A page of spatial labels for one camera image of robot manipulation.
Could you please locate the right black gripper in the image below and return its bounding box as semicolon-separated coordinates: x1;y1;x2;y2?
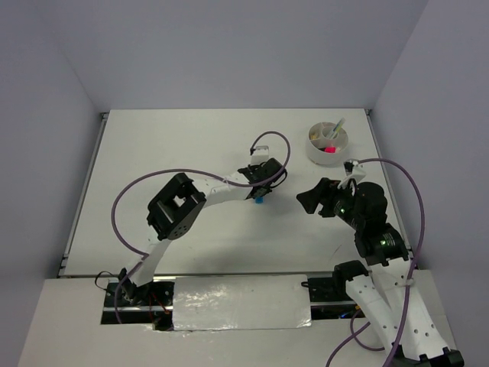
295;176;364;229

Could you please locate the yellow pen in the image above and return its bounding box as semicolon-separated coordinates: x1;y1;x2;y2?
326;124;340;140

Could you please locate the blue clear pen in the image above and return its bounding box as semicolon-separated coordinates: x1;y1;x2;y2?
331;118;345;139

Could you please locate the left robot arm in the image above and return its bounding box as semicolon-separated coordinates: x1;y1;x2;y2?
118;158;287;305

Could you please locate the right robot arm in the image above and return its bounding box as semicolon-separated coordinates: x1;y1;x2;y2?
296;178;465;366

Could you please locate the white round divided organizer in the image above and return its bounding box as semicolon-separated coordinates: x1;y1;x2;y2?
306;122;349;167

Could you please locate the silver foil sheet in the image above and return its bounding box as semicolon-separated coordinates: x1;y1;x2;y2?
172;274;312;331

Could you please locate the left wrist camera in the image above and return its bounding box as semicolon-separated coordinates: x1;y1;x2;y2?
250;145;270;165

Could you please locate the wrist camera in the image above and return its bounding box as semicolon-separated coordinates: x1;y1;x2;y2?
338;159;366;189
250;145;270;165

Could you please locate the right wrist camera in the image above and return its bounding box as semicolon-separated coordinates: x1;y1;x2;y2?
338;159;366;189

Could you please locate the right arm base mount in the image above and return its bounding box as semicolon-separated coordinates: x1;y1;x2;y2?
300;261;382;320

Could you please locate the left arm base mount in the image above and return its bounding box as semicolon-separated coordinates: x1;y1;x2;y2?
99;279;175;332

